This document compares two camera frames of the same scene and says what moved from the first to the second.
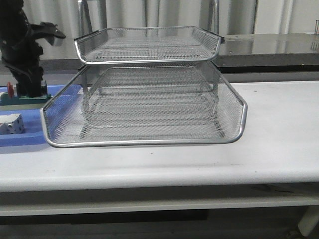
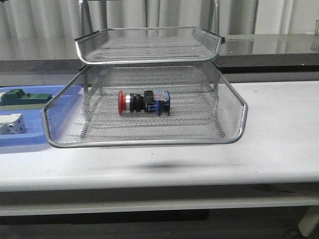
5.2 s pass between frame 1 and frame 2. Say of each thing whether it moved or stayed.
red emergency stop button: moved
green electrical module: stayed
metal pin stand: stayed
